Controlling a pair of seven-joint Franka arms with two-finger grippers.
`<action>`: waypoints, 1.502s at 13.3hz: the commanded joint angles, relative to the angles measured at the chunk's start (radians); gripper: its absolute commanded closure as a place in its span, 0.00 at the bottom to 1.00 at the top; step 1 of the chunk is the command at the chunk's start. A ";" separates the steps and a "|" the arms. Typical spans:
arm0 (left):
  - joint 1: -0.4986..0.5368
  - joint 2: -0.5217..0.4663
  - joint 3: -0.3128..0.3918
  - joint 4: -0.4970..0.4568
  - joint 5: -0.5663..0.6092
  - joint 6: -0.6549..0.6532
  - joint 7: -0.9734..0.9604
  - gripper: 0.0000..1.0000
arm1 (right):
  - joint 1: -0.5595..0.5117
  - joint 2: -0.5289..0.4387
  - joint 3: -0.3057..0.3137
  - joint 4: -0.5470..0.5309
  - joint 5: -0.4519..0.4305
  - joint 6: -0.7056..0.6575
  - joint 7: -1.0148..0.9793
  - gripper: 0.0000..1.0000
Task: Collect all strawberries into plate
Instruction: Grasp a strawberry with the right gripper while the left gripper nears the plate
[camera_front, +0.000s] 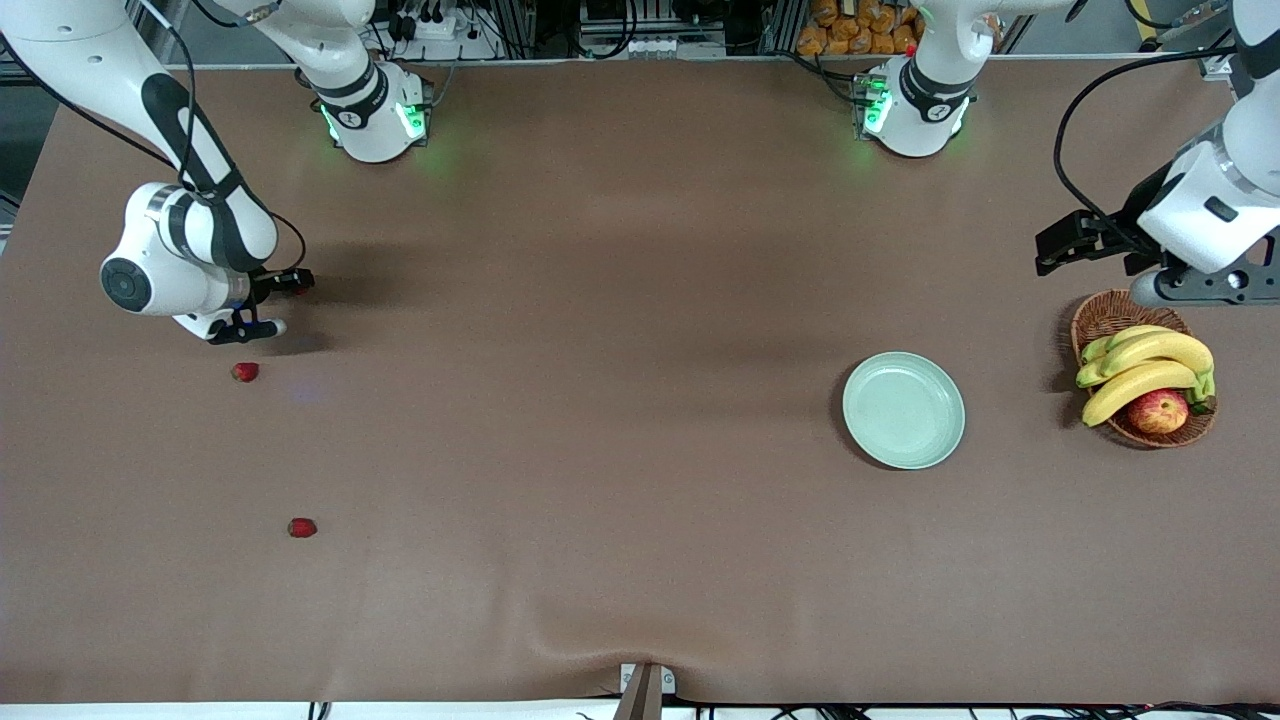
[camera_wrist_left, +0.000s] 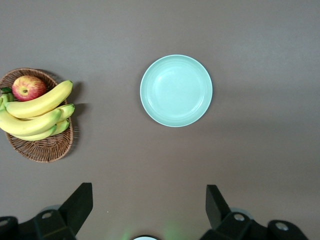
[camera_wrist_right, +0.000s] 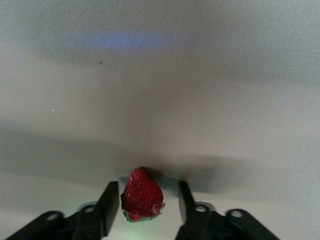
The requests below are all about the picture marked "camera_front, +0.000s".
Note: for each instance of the white power strip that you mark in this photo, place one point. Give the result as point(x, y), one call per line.
point(460, 30)

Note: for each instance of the brown table cloth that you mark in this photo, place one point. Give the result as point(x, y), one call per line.
point(640, 300)

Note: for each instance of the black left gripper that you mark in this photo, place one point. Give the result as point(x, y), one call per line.
point(1139, 217)

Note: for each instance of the pale green round plate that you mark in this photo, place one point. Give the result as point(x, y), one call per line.
point(903, 410)

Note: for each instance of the black equipment rack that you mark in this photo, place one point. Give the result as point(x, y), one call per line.
point(560, 20)

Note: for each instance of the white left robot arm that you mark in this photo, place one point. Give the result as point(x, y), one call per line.
point(925, 110)

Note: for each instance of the aluminium frame profile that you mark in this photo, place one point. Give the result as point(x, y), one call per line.
point(1215, 66)

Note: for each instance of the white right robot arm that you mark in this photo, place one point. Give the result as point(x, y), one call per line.
point(150, 240)

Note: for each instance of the orange bread rolls pile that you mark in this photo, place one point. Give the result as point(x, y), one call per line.
point(850, 30)

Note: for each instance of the red yellow apple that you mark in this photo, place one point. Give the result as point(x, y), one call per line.
point(1158, 412)

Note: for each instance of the brown wicker basket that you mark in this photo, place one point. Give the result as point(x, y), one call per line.
point(1110, 312)

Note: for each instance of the white terminal strip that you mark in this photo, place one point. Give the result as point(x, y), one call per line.
point(675, 47)

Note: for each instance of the yellow banana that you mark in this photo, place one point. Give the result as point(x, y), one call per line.
point(1098, 347)
point(1088, 374)
point(1140, 385)
point(1160, 347)

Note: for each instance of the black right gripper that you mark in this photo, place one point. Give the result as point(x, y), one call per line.
point(267, 286)

